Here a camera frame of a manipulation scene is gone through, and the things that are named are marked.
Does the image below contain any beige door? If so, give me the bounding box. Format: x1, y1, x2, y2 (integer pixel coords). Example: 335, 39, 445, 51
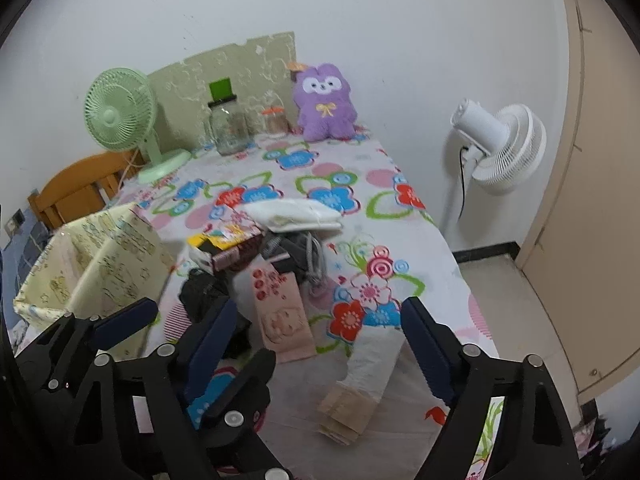
515, 0, 640, 397

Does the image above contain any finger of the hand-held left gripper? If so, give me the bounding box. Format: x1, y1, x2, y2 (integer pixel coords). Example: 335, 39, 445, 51
14, 296, 161, 398
199, 349, 293, 480

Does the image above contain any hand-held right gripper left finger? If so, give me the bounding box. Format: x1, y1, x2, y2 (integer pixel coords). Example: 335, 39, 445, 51
65, 298, 240, 480

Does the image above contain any white plastic bag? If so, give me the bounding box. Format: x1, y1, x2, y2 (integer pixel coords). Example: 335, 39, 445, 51
345, 326, 406, 404

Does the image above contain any purple plush toy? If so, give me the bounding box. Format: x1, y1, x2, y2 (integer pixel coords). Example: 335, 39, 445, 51
291, 62, 361, 143

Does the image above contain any pink flowered paper bag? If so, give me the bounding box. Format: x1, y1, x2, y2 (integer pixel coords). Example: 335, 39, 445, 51
247, 265, 316, 364

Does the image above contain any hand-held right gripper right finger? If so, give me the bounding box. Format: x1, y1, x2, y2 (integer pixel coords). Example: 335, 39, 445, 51
399, 296, 587, 480

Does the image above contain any black cloth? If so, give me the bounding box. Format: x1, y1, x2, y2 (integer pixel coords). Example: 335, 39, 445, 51
179, 268, 252, 361

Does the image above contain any small jar with orange lid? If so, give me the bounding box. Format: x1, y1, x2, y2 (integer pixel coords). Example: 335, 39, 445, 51
262, 106, 291, 137

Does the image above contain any white cloth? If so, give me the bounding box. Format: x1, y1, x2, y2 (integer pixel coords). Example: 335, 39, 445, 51
241, 198, 346, 235

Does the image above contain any yellow patterned gift bag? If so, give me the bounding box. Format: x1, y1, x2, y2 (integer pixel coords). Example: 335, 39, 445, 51
12, 201, 177, 347

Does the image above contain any grey drawstring pouch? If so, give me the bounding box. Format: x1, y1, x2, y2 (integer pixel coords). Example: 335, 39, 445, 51
260, 231, 332, 302

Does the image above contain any white standing fan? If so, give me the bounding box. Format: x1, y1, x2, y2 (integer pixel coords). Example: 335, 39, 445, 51
434, 99, 548, 256

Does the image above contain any green desk fan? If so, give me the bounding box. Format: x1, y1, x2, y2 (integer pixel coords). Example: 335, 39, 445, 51
82, 66, 193, 184

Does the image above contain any black fan cable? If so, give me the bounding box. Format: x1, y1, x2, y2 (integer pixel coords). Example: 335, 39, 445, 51
457, 146, 476, 221

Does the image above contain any glass jar with green lid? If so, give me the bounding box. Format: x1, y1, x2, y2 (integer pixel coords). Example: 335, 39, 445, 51
206, 77, 251, 157

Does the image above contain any wooden chair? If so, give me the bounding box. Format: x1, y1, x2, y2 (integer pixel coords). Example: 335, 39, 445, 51
27, 152, 146, 231

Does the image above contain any black and yellow box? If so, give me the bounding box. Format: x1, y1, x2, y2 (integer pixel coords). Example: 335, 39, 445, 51
187, 234, 261, 277

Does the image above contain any beige folded cloth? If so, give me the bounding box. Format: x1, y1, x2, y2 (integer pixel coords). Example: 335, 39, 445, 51
316, 381, 377, 446

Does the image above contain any green patterned board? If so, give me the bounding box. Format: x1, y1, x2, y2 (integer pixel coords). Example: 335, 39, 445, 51
149, 31, 297, 152

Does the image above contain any floral tablecloth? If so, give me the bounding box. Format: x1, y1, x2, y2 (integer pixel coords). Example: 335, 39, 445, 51
117, 127, 502, 480

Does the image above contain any pink floral packet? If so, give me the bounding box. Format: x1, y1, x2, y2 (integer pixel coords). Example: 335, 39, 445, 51
207, 209, 262, 251

